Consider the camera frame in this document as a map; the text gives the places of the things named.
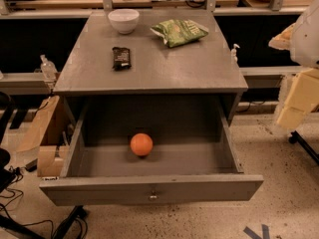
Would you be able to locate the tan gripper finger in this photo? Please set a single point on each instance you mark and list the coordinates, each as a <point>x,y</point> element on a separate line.
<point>282,40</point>
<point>302,99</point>

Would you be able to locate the orange fruit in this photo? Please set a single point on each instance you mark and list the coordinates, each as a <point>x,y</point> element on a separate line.
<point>141,144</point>

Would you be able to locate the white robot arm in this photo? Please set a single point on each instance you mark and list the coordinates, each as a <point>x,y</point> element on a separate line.
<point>301,39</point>

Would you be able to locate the grey open top drawer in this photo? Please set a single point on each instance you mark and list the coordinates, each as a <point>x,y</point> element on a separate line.
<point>192,158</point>

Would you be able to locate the metal drawer knob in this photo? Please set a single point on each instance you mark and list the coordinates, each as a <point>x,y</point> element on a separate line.
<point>153,196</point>

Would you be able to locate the black stand leg right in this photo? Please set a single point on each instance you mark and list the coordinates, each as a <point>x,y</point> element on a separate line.
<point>296,137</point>

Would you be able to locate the white pump bottle right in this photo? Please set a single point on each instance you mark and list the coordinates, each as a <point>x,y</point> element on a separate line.
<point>233,52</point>

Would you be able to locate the green chip bag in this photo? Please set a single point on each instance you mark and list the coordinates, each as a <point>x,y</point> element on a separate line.
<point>175,32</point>

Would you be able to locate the grey wooden cabinet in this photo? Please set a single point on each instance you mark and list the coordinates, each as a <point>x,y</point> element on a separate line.
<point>202,67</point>

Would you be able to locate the white ceramic bowl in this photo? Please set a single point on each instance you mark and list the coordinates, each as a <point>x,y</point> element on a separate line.
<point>124,21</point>

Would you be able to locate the dark snack bar wrapper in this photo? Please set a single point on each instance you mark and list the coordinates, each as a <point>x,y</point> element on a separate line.
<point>122,58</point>

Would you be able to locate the clear sanitizer bottle left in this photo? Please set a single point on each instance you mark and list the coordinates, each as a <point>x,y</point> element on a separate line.
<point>48,69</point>

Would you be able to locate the brown cardboard box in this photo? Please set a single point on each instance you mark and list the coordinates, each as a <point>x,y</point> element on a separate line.
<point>45,137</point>

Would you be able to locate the black chair base left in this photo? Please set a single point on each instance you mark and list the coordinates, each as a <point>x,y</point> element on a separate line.
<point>6,107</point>

